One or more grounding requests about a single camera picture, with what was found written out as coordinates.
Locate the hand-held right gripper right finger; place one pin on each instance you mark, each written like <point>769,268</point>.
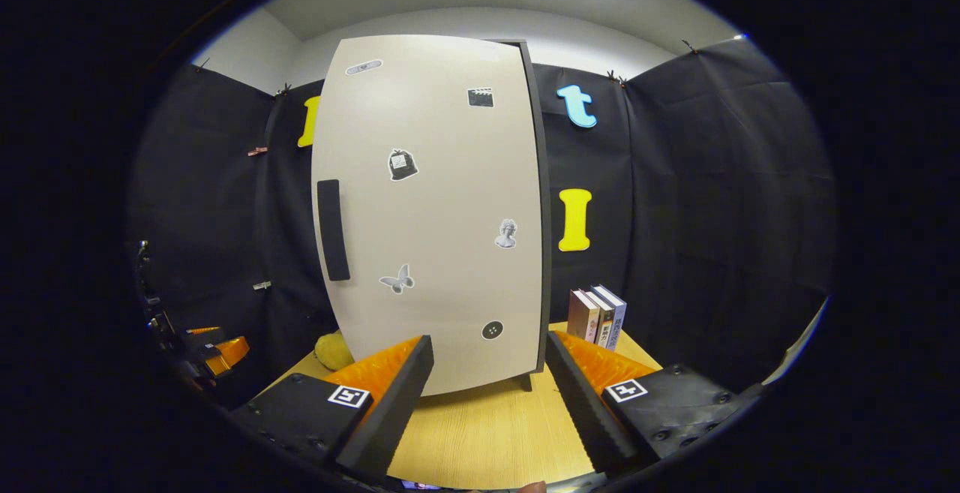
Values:
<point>589,418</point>

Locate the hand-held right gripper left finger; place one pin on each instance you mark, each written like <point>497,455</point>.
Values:
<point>382,425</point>

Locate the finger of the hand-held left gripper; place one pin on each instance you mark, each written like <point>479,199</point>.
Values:
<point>204,330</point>
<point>229,354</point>

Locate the beige cabinet door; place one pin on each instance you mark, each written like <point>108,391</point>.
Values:
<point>450,178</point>

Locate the yellow bumpy round object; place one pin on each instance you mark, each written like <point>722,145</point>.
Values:
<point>334,350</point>

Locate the pink cover book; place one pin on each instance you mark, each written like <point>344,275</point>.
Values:
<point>581,317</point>

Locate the blue-grey spine book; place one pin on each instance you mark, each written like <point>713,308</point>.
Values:
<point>618,320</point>

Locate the red clip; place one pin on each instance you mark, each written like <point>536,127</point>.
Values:
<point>257,151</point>

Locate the white cloth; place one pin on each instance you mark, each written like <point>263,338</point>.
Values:
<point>808,343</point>

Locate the black backdrop cloth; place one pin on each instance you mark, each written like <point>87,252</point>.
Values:
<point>712,178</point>

